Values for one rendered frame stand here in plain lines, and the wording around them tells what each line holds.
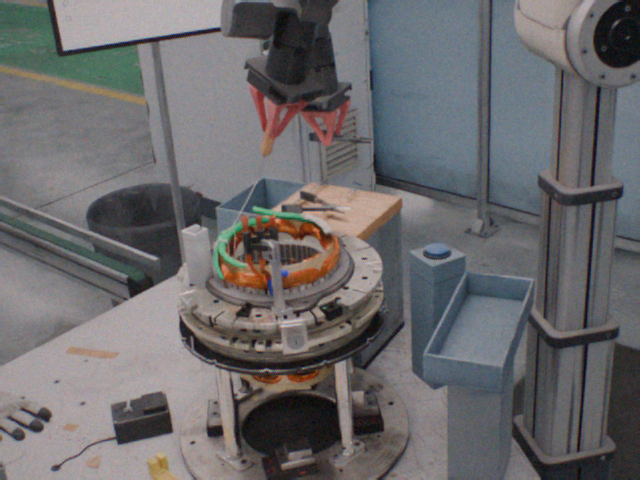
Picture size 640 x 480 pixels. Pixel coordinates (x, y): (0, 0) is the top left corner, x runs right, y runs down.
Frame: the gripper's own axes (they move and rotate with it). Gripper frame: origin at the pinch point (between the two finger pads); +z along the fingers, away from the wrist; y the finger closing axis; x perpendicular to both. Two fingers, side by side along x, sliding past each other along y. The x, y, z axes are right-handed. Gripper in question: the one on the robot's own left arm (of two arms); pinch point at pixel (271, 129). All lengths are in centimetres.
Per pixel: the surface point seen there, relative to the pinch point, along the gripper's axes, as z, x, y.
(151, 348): 66, 3, -21
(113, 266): 82, 20, -59
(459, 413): 27.6, 10.5, 40.3
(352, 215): 26.8, 28.1, -1.8
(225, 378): 34.7, -10.8, 12.8
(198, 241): 17.5, -9.7, -0.1
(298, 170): 138, 157, -127
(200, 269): 21.8, -9.7, 1.6
